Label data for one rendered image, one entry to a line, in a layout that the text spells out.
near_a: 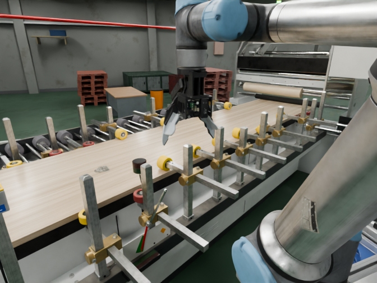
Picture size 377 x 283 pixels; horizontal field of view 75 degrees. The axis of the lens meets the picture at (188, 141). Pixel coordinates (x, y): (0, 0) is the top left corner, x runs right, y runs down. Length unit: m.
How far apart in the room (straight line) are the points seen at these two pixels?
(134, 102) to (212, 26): 4.70
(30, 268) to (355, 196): 1.18
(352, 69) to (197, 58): 2.63
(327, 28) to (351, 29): 0.04
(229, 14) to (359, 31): 0.20
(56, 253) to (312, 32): 1.20
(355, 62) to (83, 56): 9.33
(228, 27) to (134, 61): 10.46
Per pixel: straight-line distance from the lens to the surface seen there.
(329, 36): 0.49
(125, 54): 10.85
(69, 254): 1.32
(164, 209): 1.19
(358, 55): 3.11
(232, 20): 0.50
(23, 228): 1.21
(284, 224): 0.40
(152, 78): 9.19
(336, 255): 0.54
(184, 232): 1.07
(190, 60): 0.59
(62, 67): 10.82
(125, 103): 5.11
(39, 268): 1.29
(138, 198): 1.21
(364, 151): 0.30
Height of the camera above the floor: 1.56
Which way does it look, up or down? 21 degrees down
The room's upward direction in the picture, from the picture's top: straight up
